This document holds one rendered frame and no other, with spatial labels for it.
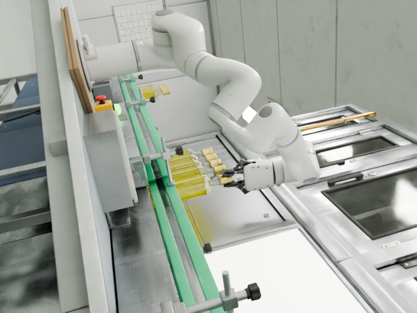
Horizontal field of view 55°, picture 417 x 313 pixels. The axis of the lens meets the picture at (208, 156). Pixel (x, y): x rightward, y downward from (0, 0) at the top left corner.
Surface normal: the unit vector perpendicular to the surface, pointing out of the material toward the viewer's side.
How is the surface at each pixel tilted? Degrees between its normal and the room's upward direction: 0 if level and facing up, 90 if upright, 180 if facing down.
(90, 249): 90
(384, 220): 90
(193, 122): 90
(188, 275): 90
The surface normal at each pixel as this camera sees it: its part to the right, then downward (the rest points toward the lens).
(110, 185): 0.26, 0.39
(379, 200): -0.12, -0.89
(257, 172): -0.02, 0.37
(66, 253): 0.04, -0.55
